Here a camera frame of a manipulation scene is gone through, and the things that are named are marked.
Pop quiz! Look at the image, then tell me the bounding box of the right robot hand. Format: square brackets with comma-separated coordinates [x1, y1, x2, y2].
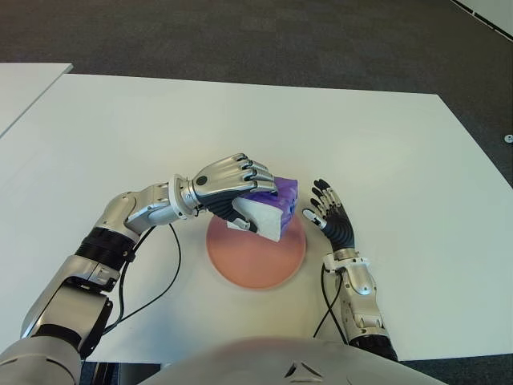
[301, 178, 357, 252]

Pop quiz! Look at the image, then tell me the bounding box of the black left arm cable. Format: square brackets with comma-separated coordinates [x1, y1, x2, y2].
[102, 222, 182, 334]

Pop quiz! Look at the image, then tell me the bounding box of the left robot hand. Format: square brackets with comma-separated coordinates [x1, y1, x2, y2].
[191, 152, 278, 233]

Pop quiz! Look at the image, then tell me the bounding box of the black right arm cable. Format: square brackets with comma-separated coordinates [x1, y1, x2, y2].
[313, 262, 348, 345]

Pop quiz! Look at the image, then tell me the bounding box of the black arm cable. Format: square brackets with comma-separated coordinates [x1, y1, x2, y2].
[313, 262, 348, 345]
[102, 222, 182, 334]

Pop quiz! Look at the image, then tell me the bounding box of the purple tissue paper pack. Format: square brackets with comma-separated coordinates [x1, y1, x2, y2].
[226, 176, 300, 244]

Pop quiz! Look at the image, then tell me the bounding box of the pink round plate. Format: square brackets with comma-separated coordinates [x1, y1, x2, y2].
[205, 214, 308, 290]

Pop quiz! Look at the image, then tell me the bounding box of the white side table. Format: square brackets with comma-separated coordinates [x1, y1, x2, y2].
[0, 63, 75, 140]

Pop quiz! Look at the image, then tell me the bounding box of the silver robot torso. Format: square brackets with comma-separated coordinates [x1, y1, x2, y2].
[139, 336, 438, 385]

